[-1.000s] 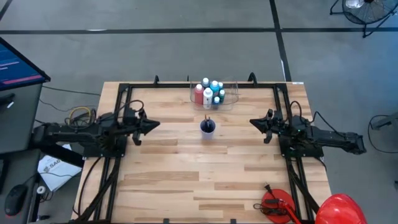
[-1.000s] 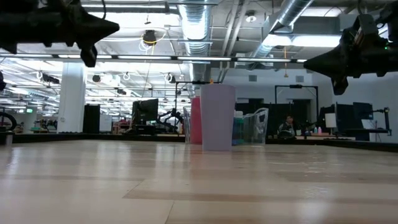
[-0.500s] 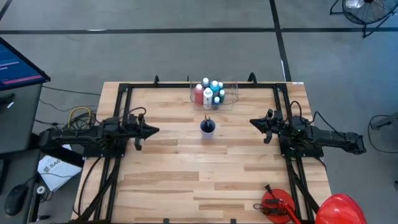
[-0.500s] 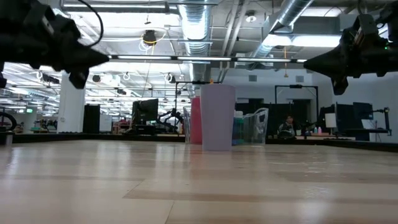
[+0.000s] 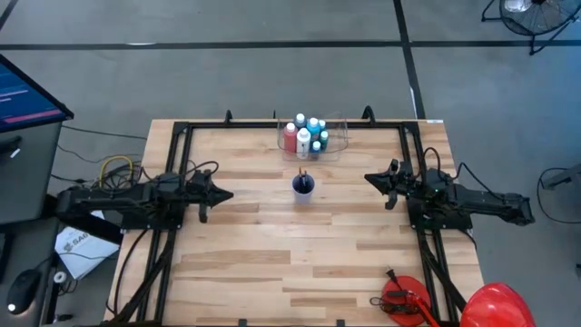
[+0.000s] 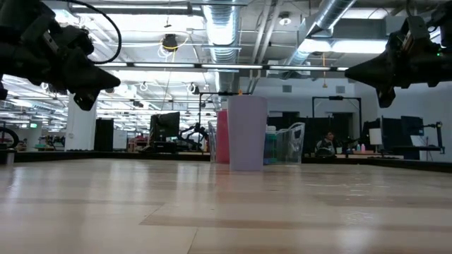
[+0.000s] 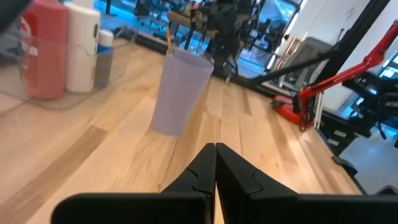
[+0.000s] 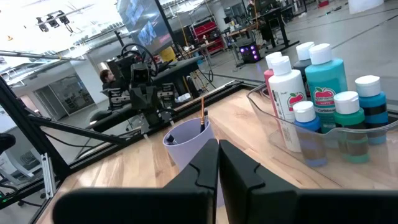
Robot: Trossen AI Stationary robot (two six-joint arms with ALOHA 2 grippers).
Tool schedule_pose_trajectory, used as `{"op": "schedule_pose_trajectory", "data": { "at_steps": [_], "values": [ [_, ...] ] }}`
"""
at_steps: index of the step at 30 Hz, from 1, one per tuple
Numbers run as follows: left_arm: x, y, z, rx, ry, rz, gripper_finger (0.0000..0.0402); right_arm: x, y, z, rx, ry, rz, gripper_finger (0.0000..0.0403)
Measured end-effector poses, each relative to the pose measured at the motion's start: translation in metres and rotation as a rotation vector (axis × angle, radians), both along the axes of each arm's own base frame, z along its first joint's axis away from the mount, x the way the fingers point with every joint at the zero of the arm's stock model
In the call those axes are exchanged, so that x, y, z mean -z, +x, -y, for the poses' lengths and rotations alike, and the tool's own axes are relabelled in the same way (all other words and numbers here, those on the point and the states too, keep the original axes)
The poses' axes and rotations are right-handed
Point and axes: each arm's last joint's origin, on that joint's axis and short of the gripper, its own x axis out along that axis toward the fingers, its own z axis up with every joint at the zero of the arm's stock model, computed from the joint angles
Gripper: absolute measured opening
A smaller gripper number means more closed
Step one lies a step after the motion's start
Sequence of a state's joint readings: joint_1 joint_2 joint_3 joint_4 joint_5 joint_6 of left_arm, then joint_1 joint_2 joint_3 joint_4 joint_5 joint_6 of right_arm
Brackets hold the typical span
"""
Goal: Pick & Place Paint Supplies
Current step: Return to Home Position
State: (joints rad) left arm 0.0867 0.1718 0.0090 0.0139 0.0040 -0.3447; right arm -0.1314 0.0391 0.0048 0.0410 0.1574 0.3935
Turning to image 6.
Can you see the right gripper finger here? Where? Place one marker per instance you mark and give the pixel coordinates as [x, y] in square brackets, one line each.
[381, 72]
[385, 97]

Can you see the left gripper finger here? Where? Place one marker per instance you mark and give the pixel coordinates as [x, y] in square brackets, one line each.
[86, 100]
[88, 77]

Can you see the small green paint bottle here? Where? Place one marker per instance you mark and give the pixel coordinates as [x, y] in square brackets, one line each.
[270, 148]

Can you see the red paint bottle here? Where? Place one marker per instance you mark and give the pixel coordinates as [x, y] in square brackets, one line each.
[222, 141]

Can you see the grey plastic cup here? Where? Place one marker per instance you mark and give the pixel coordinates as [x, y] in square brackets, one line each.
[247, 141]

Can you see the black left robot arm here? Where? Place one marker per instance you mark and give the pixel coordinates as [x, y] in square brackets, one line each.
[2, 91]

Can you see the black background robot arm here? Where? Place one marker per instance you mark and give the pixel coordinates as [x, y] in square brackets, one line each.
[194, 134]

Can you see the white building column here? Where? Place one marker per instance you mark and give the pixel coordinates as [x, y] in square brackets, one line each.
[81, 127]

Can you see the black cabinet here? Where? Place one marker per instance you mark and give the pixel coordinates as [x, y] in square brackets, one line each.
[104, 134]

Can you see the white table lamp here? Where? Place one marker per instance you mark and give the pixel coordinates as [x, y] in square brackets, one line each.
[375, 135]

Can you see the dark desk monitors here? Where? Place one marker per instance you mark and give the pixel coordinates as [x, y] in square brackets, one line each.
[399, 135]

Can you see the green exit sign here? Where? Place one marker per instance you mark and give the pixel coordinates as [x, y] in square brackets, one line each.
[33, 125]

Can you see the person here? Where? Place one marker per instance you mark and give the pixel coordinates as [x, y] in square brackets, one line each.
[326, 144]

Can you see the clear plastic container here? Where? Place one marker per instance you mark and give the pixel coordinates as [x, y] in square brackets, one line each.
[314, 127]

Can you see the black background monitor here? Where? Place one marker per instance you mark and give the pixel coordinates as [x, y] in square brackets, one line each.
[166, 125]

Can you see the long ceiling light strip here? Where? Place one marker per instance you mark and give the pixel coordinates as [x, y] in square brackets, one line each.
[229, 66]

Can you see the slanted silver ventilation duct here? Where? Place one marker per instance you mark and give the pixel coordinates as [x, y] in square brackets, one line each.
[328, 14]

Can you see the wide silver ventilation duct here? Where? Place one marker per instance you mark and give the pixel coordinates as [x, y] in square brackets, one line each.
[220, 31]

